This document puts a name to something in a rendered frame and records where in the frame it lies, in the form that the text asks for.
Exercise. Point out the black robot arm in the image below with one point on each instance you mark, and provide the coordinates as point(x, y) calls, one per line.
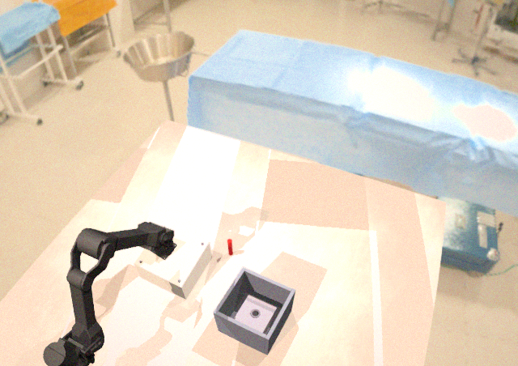
point(77, 348)

